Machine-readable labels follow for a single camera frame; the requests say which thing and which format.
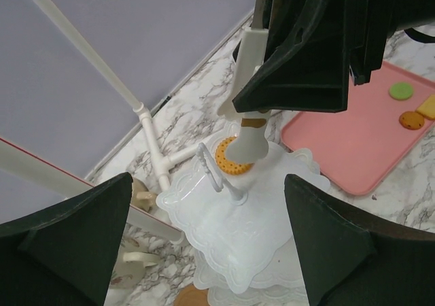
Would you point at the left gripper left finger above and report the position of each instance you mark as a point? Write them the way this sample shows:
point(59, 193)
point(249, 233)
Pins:
point(65, 253)

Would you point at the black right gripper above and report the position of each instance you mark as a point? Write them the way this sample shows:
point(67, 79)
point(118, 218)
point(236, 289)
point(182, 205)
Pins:
point(316, 48)

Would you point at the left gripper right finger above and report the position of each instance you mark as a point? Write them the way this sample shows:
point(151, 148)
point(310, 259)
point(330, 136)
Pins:
point(349, 256)

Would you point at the green round biscuit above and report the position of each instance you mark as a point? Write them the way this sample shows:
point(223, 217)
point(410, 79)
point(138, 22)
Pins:
point(401, 91)

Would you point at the three tier white stand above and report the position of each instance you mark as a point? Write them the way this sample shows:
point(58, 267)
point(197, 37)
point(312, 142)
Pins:
point(239, 226)

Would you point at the orange sandwich biscuit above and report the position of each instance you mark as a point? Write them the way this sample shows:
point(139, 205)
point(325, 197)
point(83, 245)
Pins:
point(227, 166)

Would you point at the green interior mug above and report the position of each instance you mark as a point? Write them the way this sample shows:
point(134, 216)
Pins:
point(131, 264)

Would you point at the beige ceramic mug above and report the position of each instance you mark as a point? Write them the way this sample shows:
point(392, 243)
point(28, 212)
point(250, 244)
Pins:
point(141, 196)

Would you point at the pink serving tray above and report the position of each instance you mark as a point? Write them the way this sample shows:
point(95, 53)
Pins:
point(357, 148)

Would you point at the left white pvc pole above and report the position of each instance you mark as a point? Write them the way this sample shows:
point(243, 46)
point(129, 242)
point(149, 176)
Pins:
point(30, 167)

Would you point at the white pvc pole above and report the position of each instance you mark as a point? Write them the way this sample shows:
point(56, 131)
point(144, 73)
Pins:
point(53, 100)
point(30, 167)

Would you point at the wooden coaster far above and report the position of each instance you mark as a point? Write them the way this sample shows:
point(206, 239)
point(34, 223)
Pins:
point(191, 296)

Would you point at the orange chip cookie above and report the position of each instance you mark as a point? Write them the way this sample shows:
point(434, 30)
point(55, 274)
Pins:
point(411, 120)

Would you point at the yellow rectangular biscuit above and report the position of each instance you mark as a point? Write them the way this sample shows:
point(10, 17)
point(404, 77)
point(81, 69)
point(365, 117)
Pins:
point(427, 108)

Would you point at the middle white pvc pole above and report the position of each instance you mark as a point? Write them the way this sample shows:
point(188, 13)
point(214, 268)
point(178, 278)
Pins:
point(53, 100)

